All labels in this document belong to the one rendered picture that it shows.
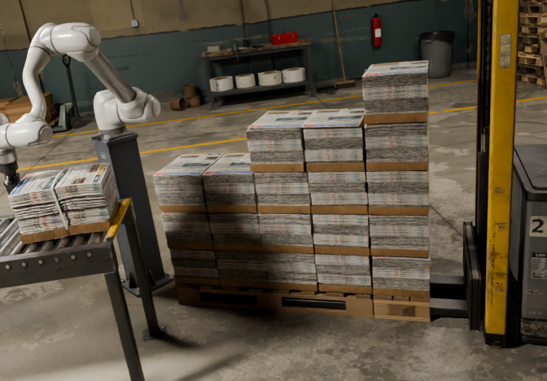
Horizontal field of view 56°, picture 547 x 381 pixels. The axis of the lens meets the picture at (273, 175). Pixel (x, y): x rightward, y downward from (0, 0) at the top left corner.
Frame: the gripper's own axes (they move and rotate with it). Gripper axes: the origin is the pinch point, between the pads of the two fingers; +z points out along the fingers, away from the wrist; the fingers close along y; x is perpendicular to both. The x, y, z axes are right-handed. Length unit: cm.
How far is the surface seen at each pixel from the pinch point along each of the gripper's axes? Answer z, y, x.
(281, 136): -11, 22, -121
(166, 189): 18, 48, -58
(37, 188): -10.2, -10.4, -13.8
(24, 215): -0.5, -14.4, -7.4
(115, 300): 38, -28, -40
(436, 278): 83, 22, -201
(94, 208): 0.9, -12.6, -35.2
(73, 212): 1.9, -12.8, -26.5
